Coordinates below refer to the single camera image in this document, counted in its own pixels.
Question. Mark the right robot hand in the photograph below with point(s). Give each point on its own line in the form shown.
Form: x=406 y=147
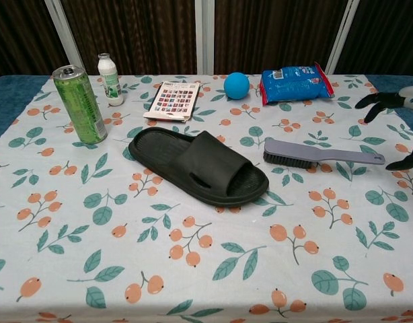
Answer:
x=381 y=101

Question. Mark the black slipper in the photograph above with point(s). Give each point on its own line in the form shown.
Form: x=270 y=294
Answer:
x=206 y=158

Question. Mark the blue snack bag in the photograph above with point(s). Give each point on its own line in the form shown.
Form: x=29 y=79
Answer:
x=294 y=84

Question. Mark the blue ball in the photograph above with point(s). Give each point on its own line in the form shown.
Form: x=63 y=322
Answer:
x=236 y=85

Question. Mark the printed card box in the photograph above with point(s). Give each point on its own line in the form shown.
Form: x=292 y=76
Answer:
x=173 y=101

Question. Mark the floral tablecloth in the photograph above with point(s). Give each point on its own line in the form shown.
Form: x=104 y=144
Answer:
x=193 y=252

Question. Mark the dark brown curtain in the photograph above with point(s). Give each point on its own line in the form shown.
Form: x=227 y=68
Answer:
x=142 y=33

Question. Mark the white plastic drink bottle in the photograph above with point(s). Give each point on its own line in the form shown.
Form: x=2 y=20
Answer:
x=110 y=82

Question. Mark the green drink can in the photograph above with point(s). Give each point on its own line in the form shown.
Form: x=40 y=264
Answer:
x=83 y=107

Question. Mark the white frame post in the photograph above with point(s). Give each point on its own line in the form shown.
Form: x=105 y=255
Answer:
x=63 y=33
x=204 y=37
x=342 y=33

